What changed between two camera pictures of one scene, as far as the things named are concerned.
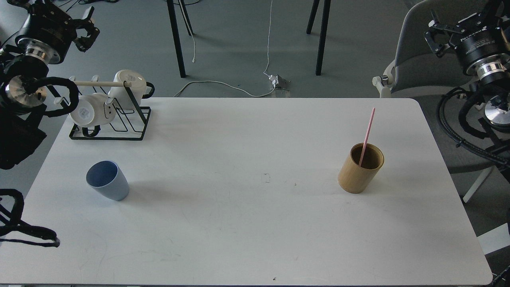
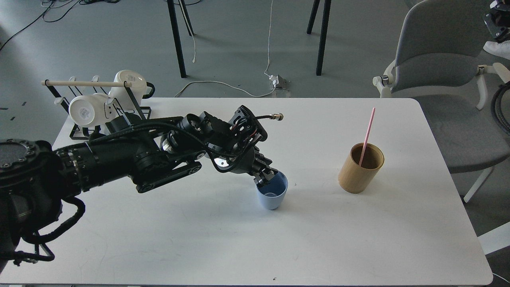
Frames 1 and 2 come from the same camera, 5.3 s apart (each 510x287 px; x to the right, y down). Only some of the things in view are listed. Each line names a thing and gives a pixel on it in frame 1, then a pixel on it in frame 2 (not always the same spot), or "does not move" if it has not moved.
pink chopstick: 367,138 does not move
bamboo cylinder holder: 354,179 does not move
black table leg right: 312,16 does not move
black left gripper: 46,32 -> 233,146
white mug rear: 140,88 does not move
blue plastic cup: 107,178 -> 272,194
